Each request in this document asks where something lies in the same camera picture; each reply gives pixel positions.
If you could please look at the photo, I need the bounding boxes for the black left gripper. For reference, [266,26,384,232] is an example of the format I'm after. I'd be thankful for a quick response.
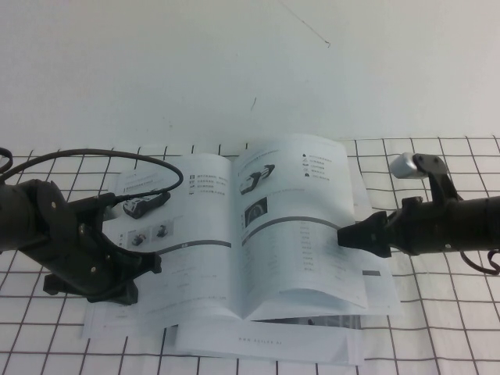
[23,179,163,309]

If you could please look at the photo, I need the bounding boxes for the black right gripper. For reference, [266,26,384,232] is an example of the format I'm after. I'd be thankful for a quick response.
[337,196,437,259]

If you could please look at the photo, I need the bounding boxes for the white black-grid tablecloth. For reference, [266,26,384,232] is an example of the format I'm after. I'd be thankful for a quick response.
[0,136,500,375]

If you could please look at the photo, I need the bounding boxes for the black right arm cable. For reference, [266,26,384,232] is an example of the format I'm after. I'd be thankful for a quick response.
[459,248,500,277]

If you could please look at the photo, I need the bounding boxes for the closed white booklet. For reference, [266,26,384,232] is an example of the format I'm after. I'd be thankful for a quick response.
[173,313,366,368]

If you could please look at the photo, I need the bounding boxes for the black left camera cable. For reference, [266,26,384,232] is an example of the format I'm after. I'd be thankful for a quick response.
[0,146,185,204]

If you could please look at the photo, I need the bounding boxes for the white product catalogue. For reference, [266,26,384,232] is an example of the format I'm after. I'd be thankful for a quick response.
[80,134,406,341]

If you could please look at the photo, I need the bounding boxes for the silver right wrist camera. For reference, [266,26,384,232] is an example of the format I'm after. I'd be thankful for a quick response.
[388,152,459,205]

